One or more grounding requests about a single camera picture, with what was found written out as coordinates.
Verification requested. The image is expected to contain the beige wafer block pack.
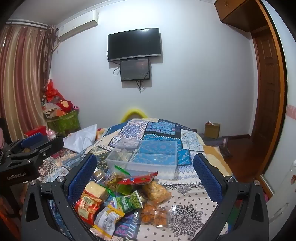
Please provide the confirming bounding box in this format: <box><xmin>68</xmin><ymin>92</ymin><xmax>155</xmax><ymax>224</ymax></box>
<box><xmin>84</xmin><ymin>181</ymin><xmax>109</xmax><ymax>200</ymax></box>

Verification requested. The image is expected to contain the yellow white sunflower seed packet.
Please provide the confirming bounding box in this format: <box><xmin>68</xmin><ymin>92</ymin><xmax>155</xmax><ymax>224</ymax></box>
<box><xmin>93</xmin><ymin>204</ymin><xmax>125</xmax><ymax>238</ymax></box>

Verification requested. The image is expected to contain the zip bag of cookies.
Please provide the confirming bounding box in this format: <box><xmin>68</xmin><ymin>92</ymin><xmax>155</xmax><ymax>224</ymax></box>
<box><xmin>104</xmin><ymin>165</ymin><xmax>130</xmax><ymax>189</ymax></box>

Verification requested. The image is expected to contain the golden puffed rice cake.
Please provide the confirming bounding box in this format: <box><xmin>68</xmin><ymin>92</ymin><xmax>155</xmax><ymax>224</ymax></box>
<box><xmin>142</xmin><ymin>181</ymin><xmax>171</xmax><ymax>204</ymax></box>

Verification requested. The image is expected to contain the green pea snack packet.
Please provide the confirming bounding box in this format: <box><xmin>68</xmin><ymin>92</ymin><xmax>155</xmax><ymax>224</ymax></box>
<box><xmin>113</xmin><ymin>190</ymin><xmax>144</xmax><ymax>213</ymax></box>

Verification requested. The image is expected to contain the red cracker snack packet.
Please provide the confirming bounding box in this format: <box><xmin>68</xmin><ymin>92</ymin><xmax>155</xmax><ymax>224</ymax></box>
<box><xmin>118</xmin><ymin>172</ymin><xmax>158</xmax><ymax>185</ymax></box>

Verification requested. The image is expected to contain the orange fried snack bag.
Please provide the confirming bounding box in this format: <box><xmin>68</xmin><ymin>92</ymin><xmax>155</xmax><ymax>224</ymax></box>
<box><xmin>140</xmin><ymin>202</ymin><xmax>171</xmax><ymax>227</ymax></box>

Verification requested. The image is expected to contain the red box on nightstand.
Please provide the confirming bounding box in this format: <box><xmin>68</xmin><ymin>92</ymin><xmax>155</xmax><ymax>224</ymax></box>
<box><xmin>24</xmin><ymin>126</ymin><xmax>47</xmax><ymax>137</ymax></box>

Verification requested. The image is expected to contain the pink piggy figurine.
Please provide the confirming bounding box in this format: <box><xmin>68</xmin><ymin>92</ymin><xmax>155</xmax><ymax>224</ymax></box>
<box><xmin>46</xmin><ymin>128</ymin><xmax>56</xmax><ymax>140</ymax></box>

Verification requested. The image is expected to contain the green storage box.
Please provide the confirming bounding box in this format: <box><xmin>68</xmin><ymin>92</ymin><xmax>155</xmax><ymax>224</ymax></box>
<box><xmin>46</xmin><ymin>110</ymin><xmax>81</xmax><ymax>137</ymax></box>

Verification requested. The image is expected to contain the red stuffed decorations pile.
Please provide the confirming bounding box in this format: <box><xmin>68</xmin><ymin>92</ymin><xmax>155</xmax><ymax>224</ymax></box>
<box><xmin>42</xmin><ymin>79</ymin><xmax>79</xmax><ymax>119</ymax></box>

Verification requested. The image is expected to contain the white plastic bag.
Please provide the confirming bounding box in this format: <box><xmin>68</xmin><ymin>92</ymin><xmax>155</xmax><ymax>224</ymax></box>
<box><xmin>63</xmin><ymin>124</ymin><xmax>97</xmax><ymax>153</ymax></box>

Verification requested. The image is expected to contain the patchwork patterned bedspread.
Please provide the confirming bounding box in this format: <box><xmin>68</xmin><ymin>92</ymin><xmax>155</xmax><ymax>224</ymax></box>
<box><xmin>39</xmin><ymin>118</ymin><xmax>232</xmax><ymax>240</ymax></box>

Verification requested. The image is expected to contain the red orange chip packet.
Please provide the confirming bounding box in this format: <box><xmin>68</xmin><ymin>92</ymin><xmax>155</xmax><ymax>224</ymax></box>
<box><xmin>74</xmin><ymin>192</ymin><xmax>103</xmax><ymax>225</ymax></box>

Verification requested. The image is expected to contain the brown cardboard box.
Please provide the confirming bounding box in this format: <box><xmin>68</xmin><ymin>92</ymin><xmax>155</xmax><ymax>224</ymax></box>
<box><xmin>204</xmin><ymin>121</ymin><xmax>220</xmax><ymax>139</ymax></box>

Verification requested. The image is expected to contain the red striped curtain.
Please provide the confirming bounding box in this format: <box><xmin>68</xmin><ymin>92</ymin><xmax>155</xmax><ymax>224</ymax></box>
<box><xmin>1</xmin><ymin>24</ymin><xmax>57</xmax><ymax>141</ymax></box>

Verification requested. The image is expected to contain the green jelly cup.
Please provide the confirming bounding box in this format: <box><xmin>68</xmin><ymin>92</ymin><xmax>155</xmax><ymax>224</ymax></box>
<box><xmin>116</xmin><ymin>184</ymin><xmax>133</xmax><ymax>195</ymax></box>

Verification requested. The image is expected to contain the yellow curved headboard hoop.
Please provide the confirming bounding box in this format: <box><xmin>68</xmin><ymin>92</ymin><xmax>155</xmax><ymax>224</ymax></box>
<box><xmin>120</xmin><ymin>108</ymin><xmax>147</xmax><ymax>123</ymax></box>

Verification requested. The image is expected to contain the clear plastic storage bin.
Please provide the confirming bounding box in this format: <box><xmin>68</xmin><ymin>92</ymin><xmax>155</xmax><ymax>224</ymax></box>
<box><xmin>106</xmin><ymin>140</ymin><xmax>178</xmax><ymax>180</ymax></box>

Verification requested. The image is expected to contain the brown wooden door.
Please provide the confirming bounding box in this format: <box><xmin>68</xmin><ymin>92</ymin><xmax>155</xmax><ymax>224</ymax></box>
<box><xmin>252</xmin><ymin>28</ymin><xmax>280</xmax><ymax>165</ymax></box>

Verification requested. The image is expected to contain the wooden overhead cabinet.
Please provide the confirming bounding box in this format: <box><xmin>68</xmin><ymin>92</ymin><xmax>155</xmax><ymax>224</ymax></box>
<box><xmin>214</xmin><ymin>0</ymin><xmax>267</xmax><ymax>32</ymax></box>

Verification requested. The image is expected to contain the small black wall monitor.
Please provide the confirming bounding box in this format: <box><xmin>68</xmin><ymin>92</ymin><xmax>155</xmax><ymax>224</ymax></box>
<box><xmin>120</xmin><ymin>58</ymin><xmax>151</xmax><ymax>82</ymax></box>

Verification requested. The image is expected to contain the white wall air conditioner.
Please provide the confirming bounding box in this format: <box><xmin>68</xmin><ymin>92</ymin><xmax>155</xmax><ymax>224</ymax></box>
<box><xmin>58</xmin><ymin>10</ymin><xmax>98</xmax><ymax>42</ymax></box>

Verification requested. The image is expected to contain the large black wall television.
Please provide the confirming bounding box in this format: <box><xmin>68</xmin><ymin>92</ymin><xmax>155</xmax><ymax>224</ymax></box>
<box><xmin>107</xmin><ymin>28</ymin><xmax>162</xmax><ymax>62</ymax></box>

